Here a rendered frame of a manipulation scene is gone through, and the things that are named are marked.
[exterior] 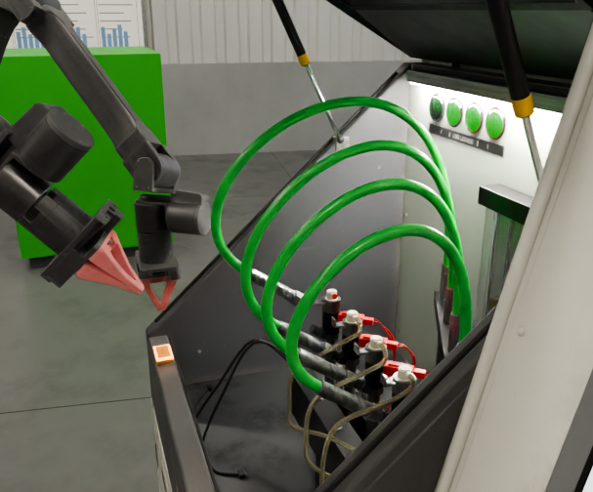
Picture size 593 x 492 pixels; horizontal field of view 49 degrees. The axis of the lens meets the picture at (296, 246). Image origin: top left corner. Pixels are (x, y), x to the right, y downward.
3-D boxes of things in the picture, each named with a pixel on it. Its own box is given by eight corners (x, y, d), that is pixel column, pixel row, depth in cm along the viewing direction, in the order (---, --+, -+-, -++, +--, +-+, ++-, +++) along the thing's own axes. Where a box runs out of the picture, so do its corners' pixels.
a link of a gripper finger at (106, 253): (150, 289, 73) (85, 235, 71) (109, 330, 75) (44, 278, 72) (158, 266, 80) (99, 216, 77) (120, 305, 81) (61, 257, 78)
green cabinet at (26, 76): (156, 217, 512) (144, 46, 468) (174, 254, 436) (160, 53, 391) (28, 229, 483) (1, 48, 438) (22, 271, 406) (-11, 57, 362)
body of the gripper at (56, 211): (111, 225, 71) (57, 179, 69) (52, 287, 73) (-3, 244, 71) (122, 208, 77) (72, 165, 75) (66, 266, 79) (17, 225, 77)
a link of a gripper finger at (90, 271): (165, 275, 73) (100, 220, 70) (123, 316, 74) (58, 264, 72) (172, 254, 79) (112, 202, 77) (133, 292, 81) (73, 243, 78)
